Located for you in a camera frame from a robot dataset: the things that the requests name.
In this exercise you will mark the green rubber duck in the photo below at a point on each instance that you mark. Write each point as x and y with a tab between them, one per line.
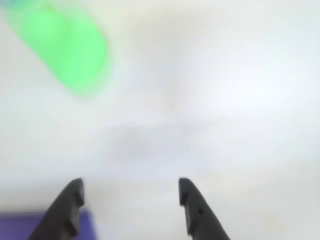
65	50

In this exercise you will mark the blue plastic box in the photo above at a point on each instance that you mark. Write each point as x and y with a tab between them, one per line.
15	227

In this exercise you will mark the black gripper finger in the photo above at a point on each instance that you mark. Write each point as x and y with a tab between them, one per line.
200	217
62	215

